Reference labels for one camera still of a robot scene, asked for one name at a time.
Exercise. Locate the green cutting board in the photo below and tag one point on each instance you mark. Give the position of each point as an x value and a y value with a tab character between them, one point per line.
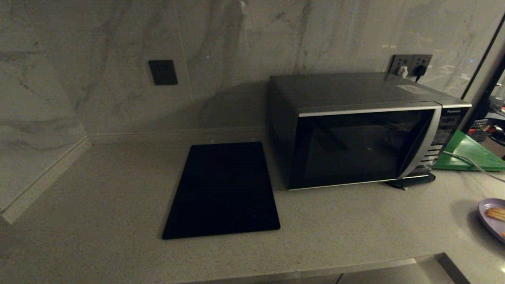
471	152

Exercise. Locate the black induction cooktop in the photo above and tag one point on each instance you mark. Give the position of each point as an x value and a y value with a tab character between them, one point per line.
223	189

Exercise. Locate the dark rectangular pad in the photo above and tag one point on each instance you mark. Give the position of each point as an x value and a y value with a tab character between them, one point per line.
416	180

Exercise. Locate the silver microwave oven body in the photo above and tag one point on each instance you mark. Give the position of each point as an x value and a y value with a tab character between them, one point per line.
347	88

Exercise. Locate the orange french fry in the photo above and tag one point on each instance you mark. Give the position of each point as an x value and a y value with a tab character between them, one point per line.
498	217
495	210
496	214

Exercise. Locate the black window frame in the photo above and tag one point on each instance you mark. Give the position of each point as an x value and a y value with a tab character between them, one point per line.
482	104

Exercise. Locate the white power plug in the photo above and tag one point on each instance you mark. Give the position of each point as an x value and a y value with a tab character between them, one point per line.
402	71

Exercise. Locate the dark grey wall socket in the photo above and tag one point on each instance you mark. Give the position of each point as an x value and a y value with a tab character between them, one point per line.
163	72

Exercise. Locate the silver black microwave oven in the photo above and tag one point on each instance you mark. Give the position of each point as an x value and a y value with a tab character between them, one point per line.
347	152

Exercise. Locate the black power plug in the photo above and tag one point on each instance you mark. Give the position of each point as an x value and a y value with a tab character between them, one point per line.
419	70

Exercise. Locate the light grey wall socket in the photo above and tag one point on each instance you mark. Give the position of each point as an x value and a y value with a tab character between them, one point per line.
398	60
425	60

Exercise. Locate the purple plate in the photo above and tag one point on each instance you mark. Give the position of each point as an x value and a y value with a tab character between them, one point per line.
490	227

